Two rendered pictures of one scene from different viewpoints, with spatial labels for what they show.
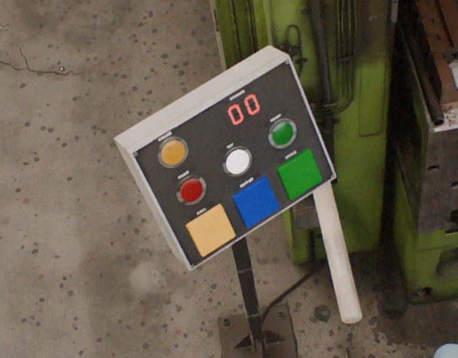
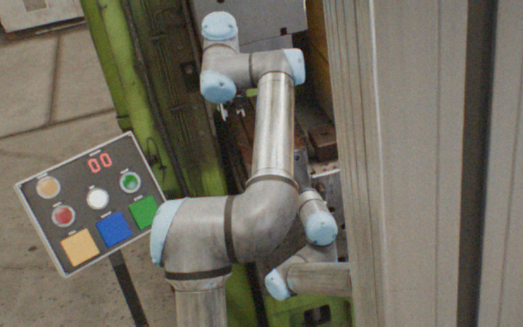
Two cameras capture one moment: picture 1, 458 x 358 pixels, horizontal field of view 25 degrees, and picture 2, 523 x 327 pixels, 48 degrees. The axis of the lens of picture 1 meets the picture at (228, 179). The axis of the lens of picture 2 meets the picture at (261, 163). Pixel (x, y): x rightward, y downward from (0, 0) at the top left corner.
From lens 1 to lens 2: 0.86 m
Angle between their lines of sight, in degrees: 27
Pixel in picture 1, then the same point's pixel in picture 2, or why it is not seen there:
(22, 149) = (34, 311)
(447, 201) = (275, 264)
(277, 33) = (142, 144)
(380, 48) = (213, 158)
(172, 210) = (49, 229)
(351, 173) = not seen: hidden behind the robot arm
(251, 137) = (107, 182)
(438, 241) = (282, 304)
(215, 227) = (82, 245)
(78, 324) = not seen: outside the picture
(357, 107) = not seen: hidden behind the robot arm
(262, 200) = (118, 227)
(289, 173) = (137, 209)
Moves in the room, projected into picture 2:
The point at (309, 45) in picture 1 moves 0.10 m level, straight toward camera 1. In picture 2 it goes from (164, 155) to (162, 171)
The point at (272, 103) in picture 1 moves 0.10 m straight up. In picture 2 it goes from (121, 161) to (111, 130)
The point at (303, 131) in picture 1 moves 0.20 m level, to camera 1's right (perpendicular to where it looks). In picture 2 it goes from (145, 182) to (213, 164)
